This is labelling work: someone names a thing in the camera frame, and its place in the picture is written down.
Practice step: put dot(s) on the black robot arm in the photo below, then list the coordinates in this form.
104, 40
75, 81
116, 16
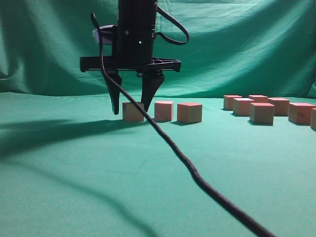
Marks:
138, 18

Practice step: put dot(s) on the pink cube column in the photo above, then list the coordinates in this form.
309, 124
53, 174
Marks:
164, 110
262, 113
281, 105
189, 112
258, 98
241, 106
131, 113
300, 113
228, 101

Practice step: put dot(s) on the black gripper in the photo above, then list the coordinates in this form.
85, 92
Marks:
133, 55

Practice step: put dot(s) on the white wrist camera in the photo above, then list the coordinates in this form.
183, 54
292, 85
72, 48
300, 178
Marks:
107, 34

